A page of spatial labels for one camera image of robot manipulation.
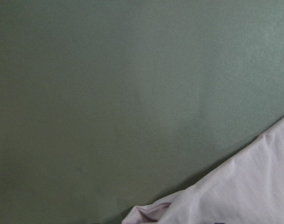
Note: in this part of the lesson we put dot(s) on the pink snoopy t-shirt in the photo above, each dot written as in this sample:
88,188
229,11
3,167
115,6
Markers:
248,188

